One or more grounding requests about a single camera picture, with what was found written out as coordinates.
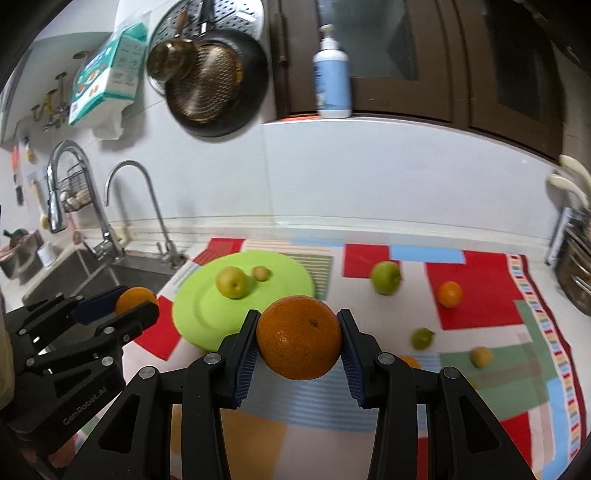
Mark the white blue soap bottle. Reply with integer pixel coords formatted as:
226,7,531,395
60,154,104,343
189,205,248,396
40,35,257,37
312,24,353,119

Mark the cream pan handle upper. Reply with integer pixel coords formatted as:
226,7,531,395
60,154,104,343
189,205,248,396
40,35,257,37
559,154,591,189

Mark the black frying pan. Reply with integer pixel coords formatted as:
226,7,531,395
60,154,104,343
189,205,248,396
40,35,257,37
165,29,270,138

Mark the green apple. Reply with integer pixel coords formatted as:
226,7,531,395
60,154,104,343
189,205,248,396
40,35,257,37
370,261,402,296

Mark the dark wooden window frame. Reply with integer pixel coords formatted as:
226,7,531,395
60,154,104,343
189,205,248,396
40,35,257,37
267,1,564,160

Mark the steel pot lower rack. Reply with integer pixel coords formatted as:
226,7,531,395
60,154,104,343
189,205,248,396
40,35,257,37
554,226,591,316

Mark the small green lime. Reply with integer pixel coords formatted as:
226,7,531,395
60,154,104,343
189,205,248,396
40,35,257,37
411,327,436,351

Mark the large yellow-green pear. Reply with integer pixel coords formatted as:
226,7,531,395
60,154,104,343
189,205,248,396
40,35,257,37
214,266,249,300

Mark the cream pan handle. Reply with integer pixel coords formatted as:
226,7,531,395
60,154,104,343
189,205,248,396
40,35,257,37
547,174,589,209
559,154,591,189

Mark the white dish rack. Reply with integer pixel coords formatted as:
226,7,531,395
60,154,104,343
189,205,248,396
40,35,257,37
545,207,573,268

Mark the black wire sponge basket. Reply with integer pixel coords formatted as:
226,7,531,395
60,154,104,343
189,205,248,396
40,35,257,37
58,163,92,213

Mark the teal tissue box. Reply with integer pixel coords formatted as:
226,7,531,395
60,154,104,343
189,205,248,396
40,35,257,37
68,21,147,140

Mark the colourful patchwork table cloth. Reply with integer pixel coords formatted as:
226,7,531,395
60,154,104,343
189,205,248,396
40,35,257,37
45,237,588,480

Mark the large chrome kitchen faucet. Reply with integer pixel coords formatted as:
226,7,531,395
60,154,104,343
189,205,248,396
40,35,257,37
46,140,124,261

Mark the cream pan handle lower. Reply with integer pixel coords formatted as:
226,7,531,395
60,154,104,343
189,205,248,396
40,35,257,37
547,174,589,209

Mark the small tan fruit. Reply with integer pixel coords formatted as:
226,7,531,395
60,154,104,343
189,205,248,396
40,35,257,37
469,346,494,369
252,265,273,282

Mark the thin gooseneck faucet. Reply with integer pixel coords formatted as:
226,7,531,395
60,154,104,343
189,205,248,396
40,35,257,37
103,159,187,270

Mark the small orange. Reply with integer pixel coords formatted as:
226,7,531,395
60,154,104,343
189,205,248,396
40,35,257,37
400,356,422,369

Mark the round steel steamer tray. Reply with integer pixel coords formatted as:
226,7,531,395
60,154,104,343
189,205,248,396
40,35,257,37
147,0,266,96

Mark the small brass saucepan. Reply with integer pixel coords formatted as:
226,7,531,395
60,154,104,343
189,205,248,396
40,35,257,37
146,9,194,83

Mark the stainless steel sink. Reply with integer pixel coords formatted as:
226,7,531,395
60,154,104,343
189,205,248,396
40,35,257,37
22,249,174,306

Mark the large orange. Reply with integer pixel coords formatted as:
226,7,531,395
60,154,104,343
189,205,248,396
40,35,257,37
256,296,342,381

